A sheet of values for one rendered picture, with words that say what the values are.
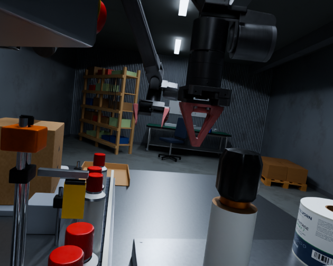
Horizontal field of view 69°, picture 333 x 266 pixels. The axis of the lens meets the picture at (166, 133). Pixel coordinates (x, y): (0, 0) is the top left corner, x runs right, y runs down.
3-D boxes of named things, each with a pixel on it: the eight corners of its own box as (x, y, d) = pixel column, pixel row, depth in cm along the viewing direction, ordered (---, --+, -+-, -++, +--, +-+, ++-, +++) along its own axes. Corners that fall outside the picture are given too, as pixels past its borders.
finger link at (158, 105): (168, 123, 89) (170, 104, 94) (148, 121, 88) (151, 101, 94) (166, 133, 94) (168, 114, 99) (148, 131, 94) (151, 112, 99)
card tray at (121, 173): (129, 186, 123) (130, 178, 123) (75, 183, 118) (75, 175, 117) (127, 170, 152) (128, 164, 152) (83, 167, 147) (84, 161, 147)
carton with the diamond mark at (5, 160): (49, 205, 87) (55, 130, 84) (-31, 205, 79) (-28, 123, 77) (59, 179, 115) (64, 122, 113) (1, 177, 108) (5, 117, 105)
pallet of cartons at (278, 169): (312, 192, 466) (316, 171, 462) (267, 187, 466) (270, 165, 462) (283, 175, 584) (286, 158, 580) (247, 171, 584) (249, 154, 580)
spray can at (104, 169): (101, 224, 72) (108, 156, 70) (83, 224, 71) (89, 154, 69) (102, 216, 77) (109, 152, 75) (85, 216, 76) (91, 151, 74)
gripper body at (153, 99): (165, 106, 93) (166, 92, 97) (138, 102, 93) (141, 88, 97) (163, 116, 99) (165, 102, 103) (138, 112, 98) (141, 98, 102)
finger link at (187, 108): (206, 142, 47) (213, 94, 46) (218, 151, 40) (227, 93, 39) (172, 139, 46) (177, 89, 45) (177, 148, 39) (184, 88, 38)
